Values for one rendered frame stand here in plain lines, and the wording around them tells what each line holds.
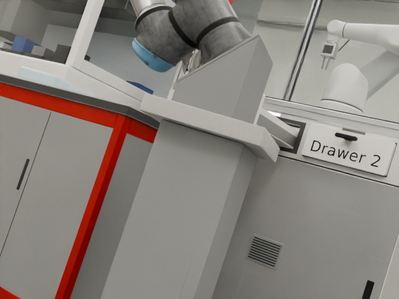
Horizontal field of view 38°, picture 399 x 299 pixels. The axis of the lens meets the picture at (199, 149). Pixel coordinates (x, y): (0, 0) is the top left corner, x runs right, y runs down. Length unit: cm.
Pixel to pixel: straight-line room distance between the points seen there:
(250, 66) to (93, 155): 61
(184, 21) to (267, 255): 91
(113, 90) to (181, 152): 135
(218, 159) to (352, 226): 75
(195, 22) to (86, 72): 113
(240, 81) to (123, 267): 48
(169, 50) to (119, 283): 57
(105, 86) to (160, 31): 113
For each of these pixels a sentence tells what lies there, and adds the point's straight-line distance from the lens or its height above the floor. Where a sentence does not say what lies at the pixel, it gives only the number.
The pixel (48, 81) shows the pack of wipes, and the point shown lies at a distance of 197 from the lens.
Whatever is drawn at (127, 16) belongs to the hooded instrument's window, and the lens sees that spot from 263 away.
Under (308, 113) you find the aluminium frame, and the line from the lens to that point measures 203.
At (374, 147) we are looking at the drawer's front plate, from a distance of 191.
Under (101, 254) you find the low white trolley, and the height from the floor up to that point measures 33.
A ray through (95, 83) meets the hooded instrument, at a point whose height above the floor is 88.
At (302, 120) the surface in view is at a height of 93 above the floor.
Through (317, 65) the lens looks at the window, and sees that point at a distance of 210.
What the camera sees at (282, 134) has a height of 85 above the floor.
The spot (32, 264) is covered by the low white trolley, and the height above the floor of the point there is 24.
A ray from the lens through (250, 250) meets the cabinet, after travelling 202.
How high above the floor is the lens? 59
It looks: 4 degrees up
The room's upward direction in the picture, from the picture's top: 18 degrees clockwise
